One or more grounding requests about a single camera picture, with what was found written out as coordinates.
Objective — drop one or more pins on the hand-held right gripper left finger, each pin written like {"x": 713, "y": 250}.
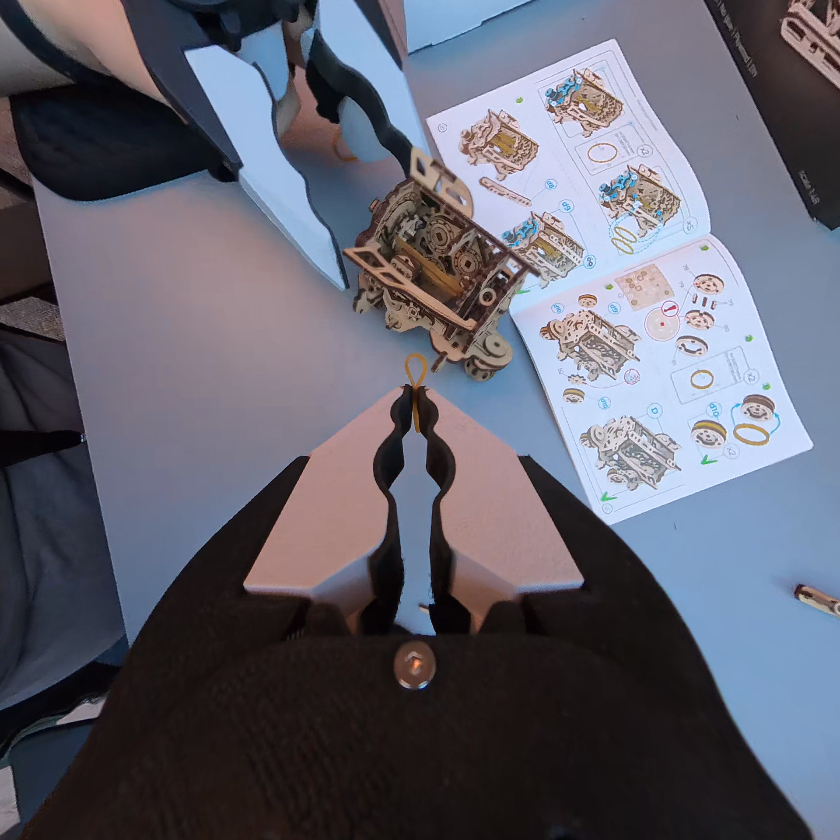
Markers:
{"x": 328, "y": 518}

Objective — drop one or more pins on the person's grey trousers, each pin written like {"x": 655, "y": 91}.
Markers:
{"x": 46, "y": 558}

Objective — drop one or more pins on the illustrated instruction booklet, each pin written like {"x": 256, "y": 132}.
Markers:
{"x": 656, "y": 407}

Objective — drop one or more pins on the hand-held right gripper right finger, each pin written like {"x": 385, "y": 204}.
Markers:
{"x": 505, "y": 518}

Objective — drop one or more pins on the yellow rubber band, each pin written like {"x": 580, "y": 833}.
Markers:
{"x": 344, "y": 158}
{"x": 417, "y": 423}

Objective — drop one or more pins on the small wooden model part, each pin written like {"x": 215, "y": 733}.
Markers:
{"x": 817, "y": 598}

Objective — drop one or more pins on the black mesh chair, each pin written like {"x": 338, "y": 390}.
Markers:
{"x": 98, "y": 151}

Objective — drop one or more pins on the black and teal model kit box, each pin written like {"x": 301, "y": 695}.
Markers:
{"x": 774, "y": 79}

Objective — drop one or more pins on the white cardboard box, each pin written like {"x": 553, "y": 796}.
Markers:
{"x": 459, "y": 23}

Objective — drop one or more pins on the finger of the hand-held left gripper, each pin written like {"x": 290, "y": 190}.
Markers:
{"x": 361, "y": 131}
{"x": 262, "y": 164}

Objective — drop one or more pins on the wooden mechanical model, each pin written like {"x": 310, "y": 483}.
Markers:
{"x": 433, "y": 262}

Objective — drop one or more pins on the person's left hand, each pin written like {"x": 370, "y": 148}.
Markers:
{"x": 85, "y": 33}

